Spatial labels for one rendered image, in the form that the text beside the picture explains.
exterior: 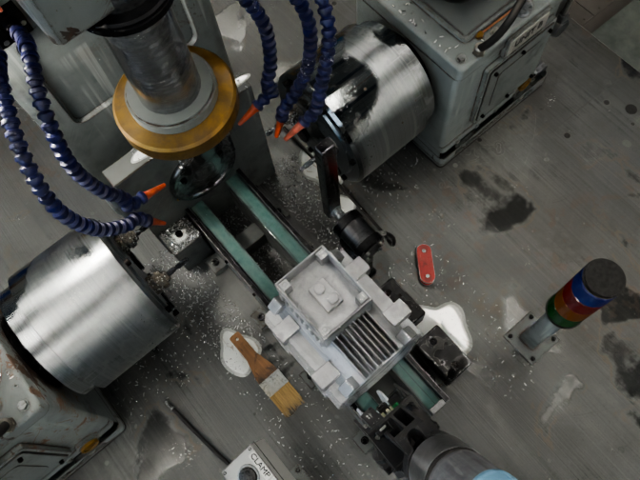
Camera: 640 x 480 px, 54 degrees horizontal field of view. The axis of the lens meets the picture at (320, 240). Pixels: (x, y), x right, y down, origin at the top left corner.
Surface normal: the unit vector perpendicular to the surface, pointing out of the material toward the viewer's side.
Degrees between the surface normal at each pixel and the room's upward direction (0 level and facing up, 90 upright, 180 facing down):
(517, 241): 0
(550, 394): 0
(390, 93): 40
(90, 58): 90
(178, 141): 0
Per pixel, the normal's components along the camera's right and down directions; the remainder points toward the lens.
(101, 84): 0.65, 0.70
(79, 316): 0.25, 0.02
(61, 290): -0.04, -0.33
